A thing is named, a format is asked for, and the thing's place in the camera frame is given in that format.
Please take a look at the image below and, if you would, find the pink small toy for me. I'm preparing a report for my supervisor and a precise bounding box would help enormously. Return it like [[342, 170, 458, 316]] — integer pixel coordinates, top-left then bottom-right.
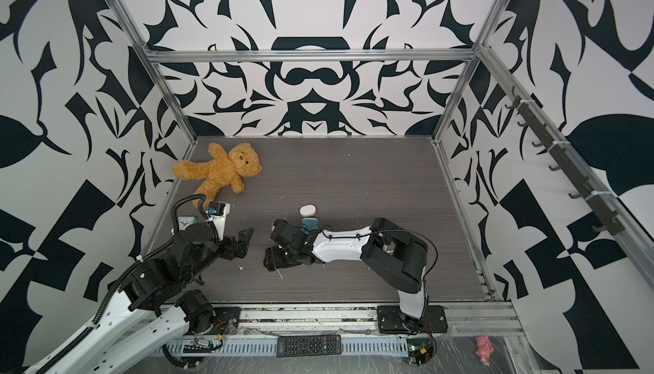
[[475, 336, 495, 367]]

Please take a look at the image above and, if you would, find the black remote control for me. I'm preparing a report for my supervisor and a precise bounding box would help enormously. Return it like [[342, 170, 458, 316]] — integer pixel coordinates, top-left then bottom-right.
[[276, 334, 343, 358]]

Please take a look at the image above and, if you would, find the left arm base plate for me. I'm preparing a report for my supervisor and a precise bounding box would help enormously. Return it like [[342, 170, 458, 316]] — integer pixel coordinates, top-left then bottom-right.
[[205, 306, 241, 336]]

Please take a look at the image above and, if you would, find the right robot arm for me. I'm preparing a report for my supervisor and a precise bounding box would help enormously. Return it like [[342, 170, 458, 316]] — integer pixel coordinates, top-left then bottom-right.
[[263, 217, 429, 322]]

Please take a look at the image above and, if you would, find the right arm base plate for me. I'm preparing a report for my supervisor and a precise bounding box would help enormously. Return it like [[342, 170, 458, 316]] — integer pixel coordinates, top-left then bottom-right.
[[376, 305, 449, 335]]

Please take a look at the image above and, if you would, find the circuit board left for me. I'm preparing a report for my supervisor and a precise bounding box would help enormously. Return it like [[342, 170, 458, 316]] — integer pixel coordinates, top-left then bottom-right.
[[183, 337, 223, 354]]

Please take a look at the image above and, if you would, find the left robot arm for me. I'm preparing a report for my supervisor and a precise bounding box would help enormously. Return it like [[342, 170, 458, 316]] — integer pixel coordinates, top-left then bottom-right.
[[25, 222, 254, 373]]

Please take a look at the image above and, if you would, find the blue earbud charging case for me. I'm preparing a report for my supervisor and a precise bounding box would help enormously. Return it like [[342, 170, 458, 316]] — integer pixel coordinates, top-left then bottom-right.
[[301, 217, 320, 234]]

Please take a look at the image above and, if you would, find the green circuit board right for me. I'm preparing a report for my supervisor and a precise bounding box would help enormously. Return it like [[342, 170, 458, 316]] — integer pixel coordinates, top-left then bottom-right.
[[408, 344, 436, 367]]

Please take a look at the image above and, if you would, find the white earbud charging case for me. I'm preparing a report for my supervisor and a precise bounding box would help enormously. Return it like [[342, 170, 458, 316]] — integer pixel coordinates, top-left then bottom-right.
[[299, 205, 317, 217]]

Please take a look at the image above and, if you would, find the brown teddy bear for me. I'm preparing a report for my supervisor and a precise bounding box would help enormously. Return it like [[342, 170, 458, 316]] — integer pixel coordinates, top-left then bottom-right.
[[172, 143, 262, 210]]

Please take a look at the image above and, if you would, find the green alarm clock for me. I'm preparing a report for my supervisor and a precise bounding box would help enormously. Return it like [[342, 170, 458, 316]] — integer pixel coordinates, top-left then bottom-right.
[[177, 216, 198, 230]]

